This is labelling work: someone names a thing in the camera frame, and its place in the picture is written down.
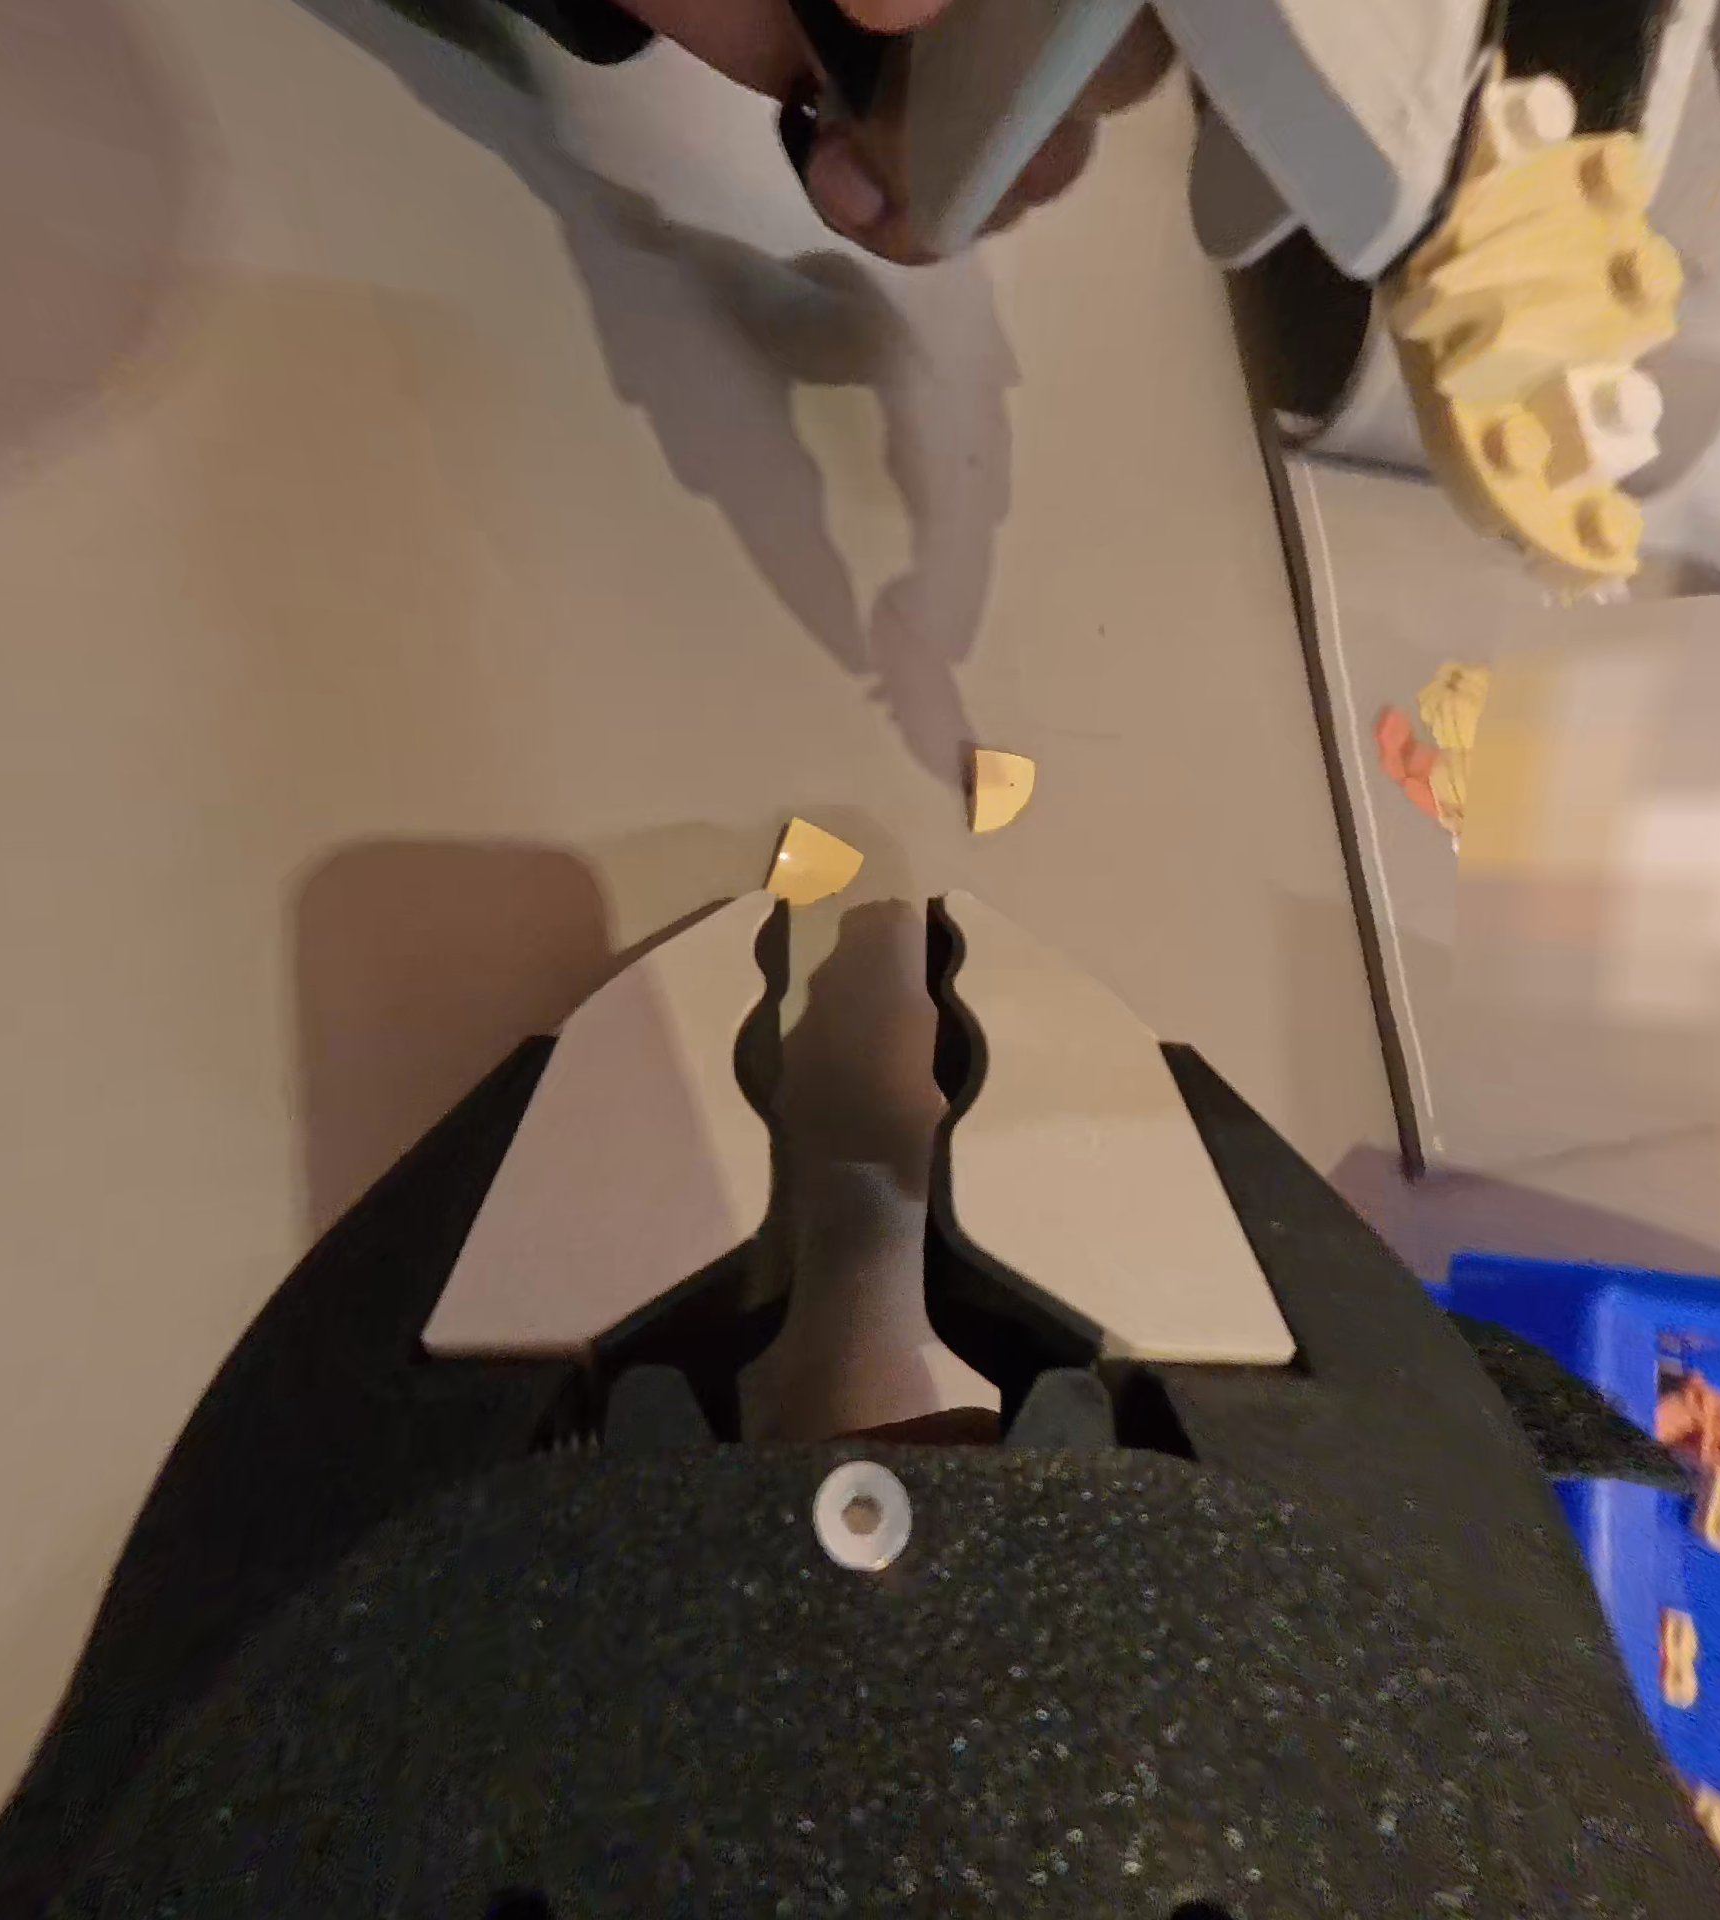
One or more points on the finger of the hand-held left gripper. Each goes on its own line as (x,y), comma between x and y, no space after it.
(1243,210)
(1340,118)

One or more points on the tan wedge brick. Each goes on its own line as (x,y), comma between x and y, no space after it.
(814,863)

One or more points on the blue plastic storage bin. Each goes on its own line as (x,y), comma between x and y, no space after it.
(1552,1352)

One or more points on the person's left hand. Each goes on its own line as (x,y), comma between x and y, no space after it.
(854,180)

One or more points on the grey instruction booklet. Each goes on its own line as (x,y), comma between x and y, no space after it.
(1552,1095)

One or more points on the tan curved brick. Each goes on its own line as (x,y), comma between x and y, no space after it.
(1000,790)

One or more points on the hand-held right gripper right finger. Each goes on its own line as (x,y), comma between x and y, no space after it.
(1101,1200)

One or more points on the tan brick assembly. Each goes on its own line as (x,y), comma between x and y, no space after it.
(1535,330)

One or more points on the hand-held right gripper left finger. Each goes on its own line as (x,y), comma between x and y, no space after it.
(606,1185)

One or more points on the grey desk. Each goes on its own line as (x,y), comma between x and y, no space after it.
(350,600)

